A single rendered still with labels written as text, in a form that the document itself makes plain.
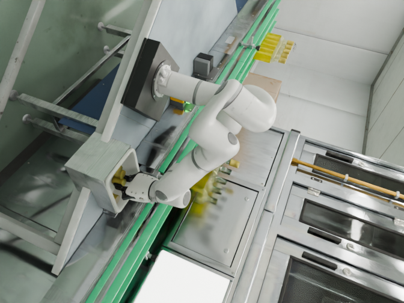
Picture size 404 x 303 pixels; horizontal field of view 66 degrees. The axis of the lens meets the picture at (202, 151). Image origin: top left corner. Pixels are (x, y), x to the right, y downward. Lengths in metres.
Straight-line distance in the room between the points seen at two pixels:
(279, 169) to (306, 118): 4.90
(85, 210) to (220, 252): 0.59
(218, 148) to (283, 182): 0.86
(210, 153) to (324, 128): 5.69
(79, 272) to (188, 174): 0.56
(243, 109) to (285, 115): 5.65
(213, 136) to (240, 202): 0.76
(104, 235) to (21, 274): 0.43
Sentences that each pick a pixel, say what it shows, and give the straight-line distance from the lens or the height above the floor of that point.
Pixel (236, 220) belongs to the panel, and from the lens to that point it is 1.47.
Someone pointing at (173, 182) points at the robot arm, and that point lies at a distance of 0.92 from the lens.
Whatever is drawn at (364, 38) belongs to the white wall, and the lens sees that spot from 7.39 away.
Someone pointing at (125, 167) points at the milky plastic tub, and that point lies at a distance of 1.24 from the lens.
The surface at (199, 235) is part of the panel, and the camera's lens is 1.43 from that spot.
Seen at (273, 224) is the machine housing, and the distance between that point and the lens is 1.52.
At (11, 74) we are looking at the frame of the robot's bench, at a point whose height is 0.20.
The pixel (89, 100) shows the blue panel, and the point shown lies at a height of 0.37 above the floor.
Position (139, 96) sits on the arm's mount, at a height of 0.81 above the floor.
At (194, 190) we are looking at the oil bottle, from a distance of 1.35.
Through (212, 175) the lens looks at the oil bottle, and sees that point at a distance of 1.41.
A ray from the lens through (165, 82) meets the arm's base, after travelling 1.17.
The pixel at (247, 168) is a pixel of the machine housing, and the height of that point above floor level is 1.19.
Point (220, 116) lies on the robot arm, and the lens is 1.00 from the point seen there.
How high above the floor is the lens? 1.32
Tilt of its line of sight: 14 degrees down
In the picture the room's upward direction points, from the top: 110 degrees clockwise
